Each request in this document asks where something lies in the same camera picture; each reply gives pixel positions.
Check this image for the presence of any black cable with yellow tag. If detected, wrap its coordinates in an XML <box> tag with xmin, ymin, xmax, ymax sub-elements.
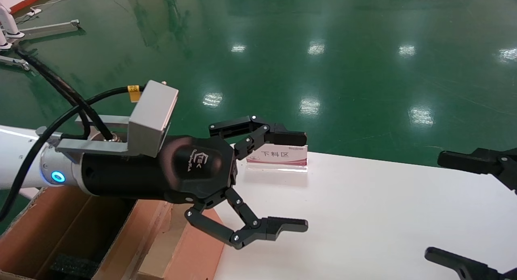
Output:
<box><xmin>0</xmin><ymin>85</ymin><xmax>147</xmax><ymax>223</ymax></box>

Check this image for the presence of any black foam block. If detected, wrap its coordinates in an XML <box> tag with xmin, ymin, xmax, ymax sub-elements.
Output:
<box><xmin>48</xmin><ymin>254</ymin><xmax>100</xmax><ymax>280</ymax></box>

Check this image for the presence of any small cardboard box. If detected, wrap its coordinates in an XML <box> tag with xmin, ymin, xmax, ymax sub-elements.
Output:
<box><xmin>135</xmin><ymin>199</ymin><xmax>225</xmax><ymax>280</ymax></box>

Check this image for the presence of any acrylic sign with red print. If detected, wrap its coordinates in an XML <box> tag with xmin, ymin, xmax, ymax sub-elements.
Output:
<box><xmin>241</xmin><ymin>143</ymin><xmax>308</xmax><ymax>174</ymax></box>

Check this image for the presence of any metal robot stand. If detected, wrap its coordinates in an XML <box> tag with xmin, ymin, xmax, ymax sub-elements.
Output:
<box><xmin>0</xmin><ymin>19</ymin><xmax>81</xmax><ymax>71</ymax></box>

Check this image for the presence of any large open cardboard box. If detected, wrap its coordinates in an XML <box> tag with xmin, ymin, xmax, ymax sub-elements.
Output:
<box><xmin>0</xmin><ymin>186</ymin><xmax>164</xmax><ymax>280</ymax></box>

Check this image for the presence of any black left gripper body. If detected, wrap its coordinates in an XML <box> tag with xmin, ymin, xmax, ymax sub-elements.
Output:
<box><xmin>79</xmin><ymin>135</ymin><xmax>239</xmax><ymax>204</ymax></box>

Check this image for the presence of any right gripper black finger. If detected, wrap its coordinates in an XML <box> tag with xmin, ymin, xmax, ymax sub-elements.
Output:
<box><xmin>437</xmin><ymin>148</ymin><xmax>517</xmax><ymax>192</ymax></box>
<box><xmin>424</xmin><ymin>246</ymin><xmax>517</xmax><ymax>280</ymax></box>

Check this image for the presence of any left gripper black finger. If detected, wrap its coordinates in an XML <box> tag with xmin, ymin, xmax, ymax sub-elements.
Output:
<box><xmin>209</xmin><ymin>116</ymin><xmax>307</xmax><ymax>161</ymax></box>
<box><xmin>185</xmin><ymin>187</ymin><xmax>309</xmax><ymax>249</ymax></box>

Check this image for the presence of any white black humanoid robot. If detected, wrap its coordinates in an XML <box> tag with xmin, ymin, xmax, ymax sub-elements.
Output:
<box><xmin>0</xmin><ymin>3</ymin><xmax>25</xmax><ymax>51</ymax></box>

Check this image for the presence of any thick black cable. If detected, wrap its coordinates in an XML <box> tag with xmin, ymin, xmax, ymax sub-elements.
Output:
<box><xmin>14</xmin><ymin>48</ymin><xmax>118</xmax><ymax>142</ymax></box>

